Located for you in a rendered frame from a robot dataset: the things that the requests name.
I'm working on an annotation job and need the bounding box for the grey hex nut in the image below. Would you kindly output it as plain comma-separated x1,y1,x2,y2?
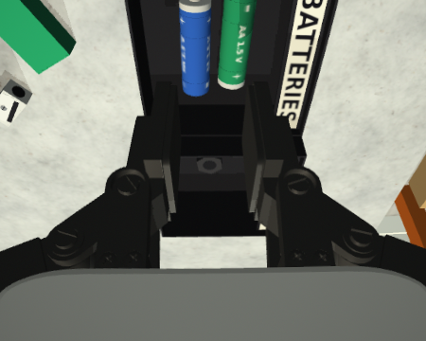
197,158,222,174

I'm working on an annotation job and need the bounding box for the green aa battery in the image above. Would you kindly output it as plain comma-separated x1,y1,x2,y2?
218,0,257,89

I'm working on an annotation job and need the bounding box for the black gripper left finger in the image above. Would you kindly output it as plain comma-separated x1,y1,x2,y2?
0,81,182,292

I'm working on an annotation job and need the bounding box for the blue aa battery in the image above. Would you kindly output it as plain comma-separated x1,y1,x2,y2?
179,0,211,97

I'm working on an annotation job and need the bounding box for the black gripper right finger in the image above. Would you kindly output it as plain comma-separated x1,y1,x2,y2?
242,81,426,286

